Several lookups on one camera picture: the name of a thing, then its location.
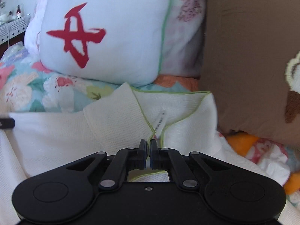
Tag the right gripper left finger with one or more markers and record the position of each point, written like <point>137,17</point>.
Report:
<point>123,162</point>

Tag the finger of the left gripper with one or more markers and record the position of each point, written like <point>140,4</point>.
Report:
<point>7,123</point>

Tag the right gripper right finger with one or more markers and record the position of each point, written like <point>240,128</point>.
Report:
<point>175,164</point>

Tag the white waffle knit shirt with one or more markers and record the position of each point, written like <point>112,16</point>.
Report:
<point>51,165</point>

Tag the floral quilted bedspread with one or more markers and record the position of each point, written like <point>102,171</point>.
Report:
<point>27,86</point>

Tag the plush duck toy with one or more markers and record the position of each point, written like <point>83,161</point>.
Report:
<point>242,142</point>

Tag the patterned bedside table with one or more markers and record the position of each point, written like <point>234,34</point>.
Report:
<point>13,23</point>

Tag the white crumpled cloth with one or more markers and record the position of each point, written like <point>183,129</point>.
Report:
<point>271,158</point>

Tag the pink patterned white pillow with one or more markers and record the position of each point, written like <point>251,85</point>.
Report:
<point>182,38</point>

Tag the white pillow red character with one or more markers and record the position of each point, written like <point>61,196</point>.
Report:
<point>114,41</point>

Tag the brown cloud pillow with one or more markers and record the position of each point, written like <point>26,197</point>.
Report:
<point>251,65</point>

